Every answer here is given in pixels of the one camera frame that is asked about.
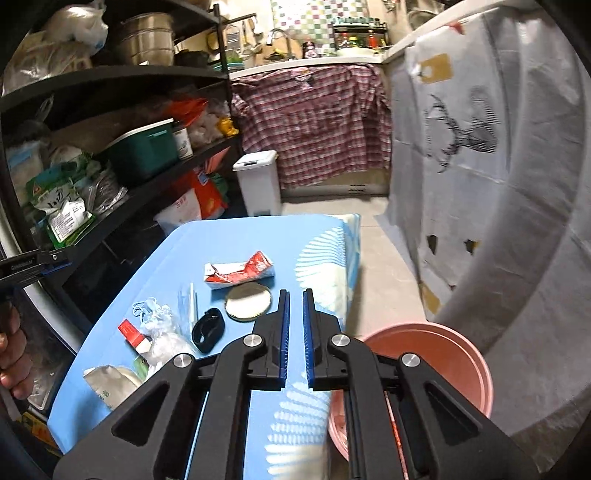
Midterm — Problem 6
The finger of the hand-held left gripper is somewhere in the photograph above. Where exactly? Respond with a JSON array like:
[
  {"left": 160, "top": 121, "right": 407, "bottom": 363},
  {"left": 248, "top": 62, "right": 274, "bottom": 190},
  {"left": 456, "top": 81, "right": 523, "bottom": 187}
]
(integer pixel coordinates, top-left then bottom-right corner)
[{"left": 0, "top": 249, "right": 70, "bottom": 288}]

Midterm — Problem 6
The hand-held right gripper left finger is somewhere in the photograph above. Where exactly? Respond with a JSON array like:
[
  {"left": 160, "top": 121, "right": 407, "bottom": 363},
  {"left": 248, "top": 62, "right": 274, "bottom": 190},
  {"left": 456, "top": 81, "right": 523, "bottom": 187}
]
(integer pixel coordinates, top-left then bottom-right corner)
[{"left": 53, "top": 290, "right": 291, "bottom": 480}]

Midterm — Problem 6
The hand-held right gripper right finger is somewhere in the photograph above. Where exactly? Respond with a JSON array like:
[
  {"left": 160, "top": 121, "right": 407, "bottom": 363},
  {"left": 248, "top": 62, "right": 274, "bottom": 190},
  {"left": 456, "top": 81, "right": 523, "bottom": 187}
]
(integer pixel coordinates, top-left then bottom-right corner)
[{"left": 302, "top": 288, "right": 539, "bottom": 480}]

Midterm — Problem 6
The round gold metal lid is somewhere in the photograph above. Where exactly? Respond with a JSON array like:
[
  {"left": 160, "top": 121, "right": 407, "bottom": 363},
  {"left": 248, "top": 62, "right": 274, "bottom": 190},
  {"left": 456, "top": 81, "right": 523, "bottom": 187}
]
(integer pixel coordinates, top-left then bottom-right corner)
[{"left": 225, "top": 285, "right": 272, "bottom": 321}]

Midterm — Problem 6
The red and white crushed carton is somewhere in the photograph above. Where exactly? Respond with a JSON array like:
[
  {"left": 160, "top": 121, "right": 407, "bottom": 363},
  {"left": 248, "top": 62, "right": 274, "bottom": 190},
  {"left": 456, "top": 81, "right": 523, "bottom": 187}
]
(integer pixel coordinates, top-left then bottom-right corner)
[{"left": 204, "top": 251, "right": 275, "bottom": 291}]

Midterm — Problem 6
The black plastic cap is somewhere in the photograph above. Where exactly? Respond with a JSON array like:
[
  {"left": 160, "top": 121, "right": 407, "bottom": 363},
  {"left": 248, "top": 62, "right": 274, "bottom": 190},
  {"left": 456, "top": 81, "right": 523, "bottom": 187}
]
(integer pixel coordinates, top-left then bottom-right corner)
[{"left": 191, "top": 308, "right": 225, "bottom": 355}]

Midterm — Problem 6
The clear straw wrapper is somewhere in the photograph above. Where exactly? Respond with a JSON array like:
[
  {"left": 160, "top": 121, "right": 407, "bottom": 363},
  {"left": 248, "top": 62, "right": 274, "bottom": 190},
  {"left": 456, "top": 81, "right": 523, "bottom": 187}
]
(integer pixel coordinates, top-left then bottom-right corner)
[{"left": 178, "top": 282, "right": 200, "bottom": 337}]

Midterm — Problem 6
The small red and white packet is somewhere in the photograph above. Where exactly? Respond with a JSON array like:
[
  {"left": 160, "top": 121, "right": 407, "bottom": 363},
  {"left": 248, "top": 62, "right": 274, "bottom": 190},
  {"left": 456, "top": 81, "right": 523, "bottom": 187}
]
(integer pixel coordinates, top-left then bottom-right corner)
[{"left": 117, "top": 319, "right": 153, "bottom": 356}]

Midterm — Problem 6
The clear plastic bag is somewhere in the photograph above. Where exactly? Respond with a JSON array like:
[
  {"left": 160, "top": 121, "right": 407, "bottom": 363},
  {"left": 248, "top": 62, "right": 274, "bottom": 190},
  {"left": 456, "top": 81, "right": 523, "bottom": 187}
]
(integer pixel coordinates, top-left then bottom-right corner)
[{"left": 148, "top": 318, "right": 199, "bottom": 370}]

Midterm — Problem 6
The blue face mask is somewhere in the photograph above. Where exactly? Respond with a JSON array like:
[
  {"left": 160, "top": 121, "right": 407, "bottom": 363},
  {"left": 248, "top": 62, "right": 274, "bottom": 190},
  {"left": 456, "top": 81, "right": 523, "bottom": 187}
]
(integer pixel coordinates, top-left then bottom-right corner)
[{"left": 132, "top": 298, "right": 174, "bottom": 333}]

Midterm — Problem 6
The pink plastic bucket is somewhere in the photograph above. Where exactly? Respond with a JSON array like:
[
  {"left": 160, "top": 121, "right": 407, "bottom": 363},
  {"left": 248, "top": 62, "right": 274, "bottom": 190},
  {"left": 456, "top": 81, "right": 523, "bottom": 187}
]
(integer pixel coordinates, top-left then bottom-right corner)
[{"left": 328, "top": 323, "right": 495, "bottom": 480}]

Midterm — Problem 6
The person's left hand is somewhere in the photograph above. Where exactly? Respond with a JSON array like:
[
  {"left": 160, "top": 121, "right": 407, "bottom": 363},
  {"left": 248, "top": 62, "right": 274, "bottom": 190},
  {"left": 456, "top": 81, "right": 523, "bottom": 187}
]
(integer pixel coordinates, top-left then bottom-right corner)
[{"left": 0, "top": 305, "right": 35, "bottom": 400}]

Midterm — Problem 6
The green snack packet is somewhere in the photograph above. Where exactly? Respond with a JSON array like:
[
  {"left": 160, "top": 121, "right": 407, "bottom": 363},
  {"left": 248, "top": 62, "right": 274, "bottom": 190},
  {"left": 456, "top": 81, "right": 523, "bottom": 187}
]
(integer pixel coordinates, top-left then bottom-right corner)
[{"left": 25, "top": 166, "right": 95, "bottom": 245}]

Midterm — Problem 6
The silver foil bag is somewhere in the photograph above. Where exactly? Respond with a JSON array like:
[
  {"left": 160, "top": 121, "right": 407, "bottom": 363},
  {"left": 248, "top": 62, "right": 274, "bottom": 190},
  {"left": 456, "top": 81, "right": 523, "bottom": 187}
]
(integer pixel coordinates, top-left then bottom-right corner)
[{"left": 76, "top": 171, "right": 127, "bottom": 215}]

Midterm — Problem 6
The blue patterned tablecloth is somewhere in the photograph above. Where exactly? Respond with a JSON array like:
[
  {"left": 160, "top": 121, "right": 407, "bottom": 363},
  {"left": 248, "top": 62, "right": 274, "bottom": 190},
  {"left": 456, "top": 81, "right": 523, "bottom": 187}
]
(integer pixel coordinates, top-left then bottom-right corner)
[{"left": 48, "top": 213, "right": 362, "bottom": 480}]

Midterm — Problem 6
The orange cardboard box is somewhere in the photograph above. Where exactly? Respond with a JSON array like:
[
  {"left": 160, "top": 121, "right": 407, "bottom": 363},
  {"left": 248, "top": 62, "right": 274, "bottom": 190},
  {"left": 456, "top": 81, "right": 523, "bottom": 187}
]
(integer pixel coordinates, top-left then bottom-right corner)
[{"left": 21, "top": 411, "right": 61, "bottom": 457}]

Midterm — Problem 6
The green cooler box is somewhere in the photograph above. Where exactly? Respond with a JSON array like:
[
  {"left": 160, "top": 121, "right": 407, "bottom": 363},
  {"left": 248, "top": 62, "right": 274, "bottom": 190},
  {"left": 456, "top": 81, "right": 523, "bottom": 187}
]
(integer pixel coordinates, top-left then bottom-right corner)
[{"left": 99, "top": 119, "right": 181, "bottom": 183}]

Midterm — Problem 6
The white pedal bin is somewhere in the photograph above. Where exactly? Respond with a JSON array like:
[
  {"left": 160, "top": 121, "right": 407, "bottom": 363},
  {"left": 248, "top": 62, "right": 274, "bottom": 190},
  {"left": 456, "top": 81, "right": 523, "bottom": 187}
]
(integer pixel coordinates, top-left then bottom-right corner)
[{"left": 232, "top": 150, "right": 282, "bottom": 217}]

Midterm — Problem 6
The orange and white rice bag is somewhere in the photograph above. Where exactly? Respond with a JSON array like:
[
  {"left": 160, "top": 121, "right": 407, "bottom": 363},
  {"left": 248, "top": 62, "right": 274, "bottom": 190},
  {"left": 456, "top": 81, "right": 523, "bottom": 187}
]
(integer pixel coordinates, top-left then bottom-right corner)
[{"left": 154, "top": 171, "right": 229, "bottom": 236}]

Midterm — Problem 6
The paper cup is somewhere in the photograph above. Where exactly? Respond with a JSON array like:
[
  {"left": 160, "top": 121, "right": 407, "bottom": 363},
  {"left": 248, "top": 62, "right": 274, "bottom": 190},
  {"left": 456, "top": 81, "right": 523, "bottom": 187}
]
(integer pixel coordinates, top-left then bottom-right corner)
[{"left": 173, "top": 127, "right": 194, "bottom": 160}]

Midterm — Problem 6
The black shelf rack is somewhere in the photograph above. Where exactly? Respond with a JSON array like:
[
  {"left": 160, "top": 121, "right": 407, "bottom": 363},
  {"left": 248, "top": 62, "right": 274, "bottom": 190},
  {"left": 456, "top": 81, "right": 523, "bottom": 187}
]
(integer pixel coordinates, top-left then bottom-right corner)
[{"left": 0, "top": 0, "right": 243, "bottom": 324}]

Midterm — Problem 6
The clear bag of white items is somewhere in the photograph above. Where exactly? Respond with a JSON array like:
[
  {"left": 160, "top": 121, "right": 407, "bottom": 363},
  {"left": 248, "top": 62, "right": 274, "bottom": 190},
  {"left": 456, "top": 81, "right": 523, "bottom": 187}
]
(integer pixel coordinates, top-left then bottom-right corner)
[{"left": 189, "top": 111, "right": 227, "bottom": 148}]

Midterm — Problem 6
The red plastic bag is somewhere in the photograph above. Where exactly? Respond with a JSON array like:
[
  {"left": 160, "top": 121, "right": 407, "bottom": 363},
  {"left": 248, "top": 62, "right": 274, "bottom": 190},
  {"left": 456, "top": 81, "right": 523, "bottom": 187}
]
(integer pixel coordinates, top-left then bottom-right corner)
[{"left": 166, "top": 98, "right": 208, "bottom": 127}]

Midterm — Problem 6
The red plaid cloth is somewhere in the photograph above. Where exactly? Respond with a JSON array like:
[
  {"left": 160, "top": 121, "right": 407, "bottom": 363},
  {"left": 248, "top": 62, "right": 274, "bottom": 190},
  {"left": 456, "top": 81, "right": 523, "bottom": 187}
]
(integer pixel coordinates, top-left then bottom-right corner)
[{"left": 231, "top": 64, "right": 392, "bottom": 188}]

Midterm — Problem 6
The white plastic bag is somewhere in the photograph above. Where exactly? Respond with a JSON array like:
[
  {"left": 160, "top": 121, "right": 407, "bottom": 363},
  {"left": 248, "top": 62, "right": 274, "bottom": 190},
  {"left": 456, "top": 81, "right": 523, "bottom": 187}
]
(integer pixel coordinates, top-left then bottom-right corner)
[{"left": 2, "top": 0, "right": 109, "bottom": 93}]

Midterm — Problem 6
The steel pot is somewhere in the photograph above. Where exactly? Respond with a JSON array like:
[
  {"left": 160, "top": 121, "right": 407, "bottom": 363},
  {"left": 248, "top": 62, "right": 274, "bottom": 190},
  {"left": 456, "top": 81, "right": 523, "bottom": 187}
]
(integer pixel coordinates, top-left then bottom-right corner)
[{"left": 113, "top": 13, "right": 176, "bottom": 66}]

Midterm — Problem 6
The white deer print cloth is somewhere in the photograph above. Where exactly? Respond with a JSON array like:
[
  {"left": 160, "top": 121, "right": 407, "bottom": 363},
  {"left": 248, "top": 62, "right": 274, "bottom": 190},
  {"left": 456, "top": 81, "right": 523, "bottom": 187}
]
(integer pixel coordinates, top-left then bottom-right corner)
[{"left": 374, "top": 9, "right": 588, "bottom": 439}]

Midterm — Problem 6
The chrome faucet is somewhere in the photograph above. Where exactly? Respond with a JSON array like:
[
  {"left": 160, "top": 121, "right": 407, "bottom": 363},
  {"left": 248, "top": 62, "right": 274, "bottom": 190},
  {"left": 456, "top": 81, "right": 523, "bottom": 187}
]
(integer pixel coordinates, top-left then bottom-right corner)
[{"left": 269, "top": 28, "right": 291, "bottom": 58}]

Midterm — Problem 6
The spice rack with bottles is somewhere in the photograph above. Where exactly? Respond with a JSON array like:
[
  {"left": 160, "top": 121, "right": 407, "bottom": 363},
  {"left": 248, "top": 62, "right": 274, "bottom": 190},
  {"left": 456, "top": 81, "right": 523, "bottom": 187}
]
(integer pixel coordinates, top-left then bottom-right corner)
[{"left": 332, "top": 21, "right": 393, "bottom": 51}]

